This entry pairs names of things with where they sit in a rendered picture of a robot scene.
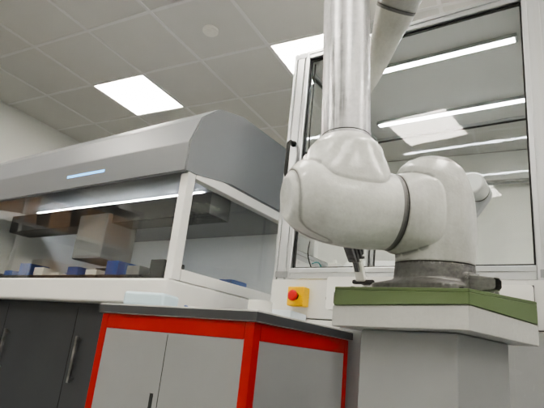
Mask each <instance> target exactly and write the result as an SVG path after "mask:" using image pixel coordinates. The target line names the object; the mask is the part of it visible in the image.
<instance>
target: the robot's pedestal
mask: <svg viewBox="0 0 544 408"><path fill-rule="evenodd" d="M332 326H337V327H342V328H347V329H355V330H359V331H362V332H361V347H360V365H359V400H358V408H511V403H510V383H509V362H508V345H511V346H539V336H538V326H537V325H534V324H530V323H528V322H525V321H520V320H517V319H514V318H511V317H506V316H504V315H501V314H498V313H495V312H490V311H487V310H485V309H481V308H477V307H474V306H471V305H468V304H436V305H334V306H333V316H332Z"/></svg>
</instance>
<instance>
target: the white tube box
mask: <svg viewBox="0 0 544 408"><path fill-rule="evenodd" d="M272 313H274V314H278V315H281V316H285V317H291V318H295V319H299V320H302V321H306V315H304V314H302V313H299V312H294V311H291V310H278V309H272Z"/></svg>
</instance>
